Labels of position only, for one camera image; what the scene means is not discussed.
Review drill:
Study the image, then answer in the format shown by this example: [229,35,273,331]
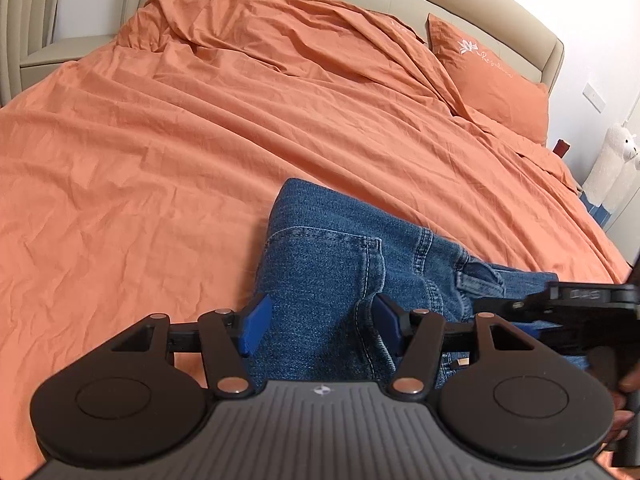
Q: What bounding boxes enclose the beige curtain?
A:
[0,0,62,106]

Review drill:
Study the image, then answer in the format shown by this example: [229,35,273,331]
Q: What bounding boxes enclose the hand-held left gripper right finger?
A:
[372,292,536,398]

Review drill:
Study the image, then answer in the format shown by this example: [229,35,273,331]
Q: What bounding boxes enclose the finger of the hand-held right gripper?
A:
[472,291,557,323]

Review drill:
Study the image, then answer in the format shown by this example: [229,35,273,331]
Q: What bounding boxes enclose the orange duvet cover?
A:
[0,0,631,461]

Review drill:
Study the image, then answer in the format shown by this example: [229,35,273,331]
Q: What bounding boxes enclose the person's right hand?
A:
[611,365,640,442]

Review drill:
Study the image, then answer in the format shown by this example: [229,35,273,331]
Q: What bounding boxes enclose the white alpaca plush toy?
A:
[580,122,638,211]
[602,152,640,233]

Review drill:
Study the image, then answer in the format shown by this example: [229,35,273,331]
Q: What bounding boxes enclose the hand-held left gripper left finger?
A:
[105,294,273,398]

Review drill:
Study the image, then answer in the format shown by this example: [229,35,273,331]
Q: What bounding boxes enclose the orange embroidered pillow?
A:
[426,12,550,145]

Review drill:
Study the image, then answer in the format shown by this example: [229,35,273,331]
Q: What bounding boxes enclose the white wall switch plate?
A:
[582,82,609,112]

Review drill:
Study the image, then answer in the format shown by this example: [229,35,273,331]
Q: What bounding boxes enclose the blue denim pants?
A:
[247,177,591,396]

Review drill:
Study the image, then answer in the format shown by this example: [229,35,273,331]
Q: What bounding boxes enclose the beige nightstand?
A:
[19,34,126,77]

